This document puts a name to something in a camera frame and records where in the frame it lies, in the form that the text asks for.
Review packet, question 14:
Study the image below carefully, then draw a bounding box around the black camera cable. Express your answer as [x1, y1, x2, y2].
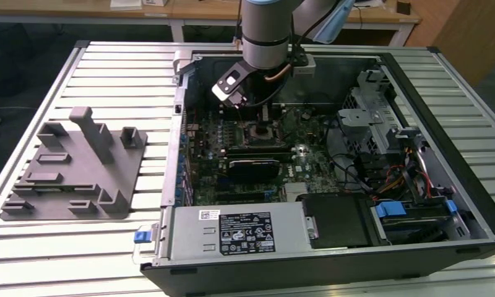
[242, 0, 347, 109]

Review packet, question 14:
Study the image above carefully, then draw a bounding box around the metal drive cage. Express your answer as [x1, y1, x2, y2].
[336, 69, 403, 155]

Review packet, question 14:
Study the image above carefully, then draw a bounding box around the black PC case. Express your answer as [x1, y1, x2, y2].
[139, 49, 495, 297]

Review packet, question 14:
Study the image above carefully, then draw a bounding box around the black graphics card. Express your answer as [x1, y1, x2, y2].
[226, 158, 282, 181]

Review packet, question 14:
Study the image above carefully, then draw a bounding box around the black RAM slot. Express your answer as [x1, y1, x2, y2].
[227, 156, 296, 163]
[219, 106, 287, 113]
[220, 114, 287, 121]
[226, 146, 294, 152]
[226, 150, 294, 156]
[220, 110, 287, 117]
[226, 153, 295, 159]
[219, 103, 286, 109]

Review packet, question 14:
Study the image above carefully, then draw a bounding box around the red wire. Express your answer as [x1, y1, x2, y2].
[387, 165, 434, 199]

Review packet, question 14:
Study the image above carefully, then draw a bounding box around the silver CPU green edge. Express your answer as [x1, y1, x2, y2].
[247, 123, 278, 144]

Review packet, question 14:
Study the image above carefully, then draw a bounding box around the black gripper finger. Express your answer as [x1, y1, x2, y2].
[256, 105, 272, 137]

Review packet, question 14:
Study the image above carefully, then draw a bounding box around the silver power supply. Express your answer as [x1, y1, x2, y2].
[156, 202, 318, 264]

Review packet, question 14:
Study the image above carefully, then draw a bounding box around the black rating label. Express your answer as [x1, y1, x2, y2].
[218, 211, 276, 257]

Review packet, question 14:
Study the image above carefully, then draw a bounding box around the black expansion slot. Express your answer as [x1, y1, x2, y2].
[218, 191, 282, 202]

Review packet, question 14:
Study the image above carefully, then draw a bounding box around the green motherboard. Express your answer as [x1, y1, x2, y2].
[180, 103, 342, 207]

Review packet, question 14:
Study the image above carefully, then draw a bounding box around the grey parts rack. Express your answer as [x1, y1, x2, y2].
[0, 106, 149, 222]

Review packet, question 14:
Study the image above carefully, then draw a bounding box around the wooden desk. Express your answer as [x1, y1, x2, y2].
[0, 0, 423, 47]

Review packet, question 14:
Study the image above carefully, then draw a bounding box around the green RAM stick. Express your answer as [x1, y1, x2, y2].
[23, 184, 95, 190]

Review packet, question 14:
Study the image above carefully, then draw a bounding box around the metal socket cover frame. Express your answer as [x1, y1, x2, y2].
[278, 104, 304, 142]

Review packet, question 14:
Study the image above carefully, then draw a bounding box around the CPU socket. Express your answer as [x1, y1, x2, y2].
[239, 119, 286, 148]

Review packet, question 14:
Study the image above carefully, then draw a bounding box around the hard disk blue carrier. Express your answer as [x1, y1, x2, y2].
[368, 197, 471, 245]

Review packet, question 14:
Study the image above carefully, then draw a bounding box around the wooden cabinet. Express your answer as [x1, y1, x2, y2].
[406, 0, 495, 89]

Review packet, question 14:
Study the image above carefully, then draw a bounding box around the silver chipset heatsink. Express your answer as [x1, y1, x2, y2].
[283, 182, 310, 204]

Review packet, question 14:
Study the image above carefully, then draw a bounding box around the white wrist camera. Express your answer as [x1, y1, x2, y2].
[211, 61, 250, 109]

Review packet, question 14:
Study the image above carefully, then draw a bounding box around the grey bracketed wrist camera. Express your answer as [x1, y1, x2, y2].
[291, 54, 316, 77]

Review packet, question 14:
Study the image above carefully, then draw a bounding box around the black wire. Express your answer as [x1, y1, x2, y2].
[330, 114, 371, 194]

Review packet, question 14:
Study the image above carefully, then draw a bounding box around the yellow wire bundle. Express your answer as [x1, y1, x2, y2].
[372, 176, 402, 195]

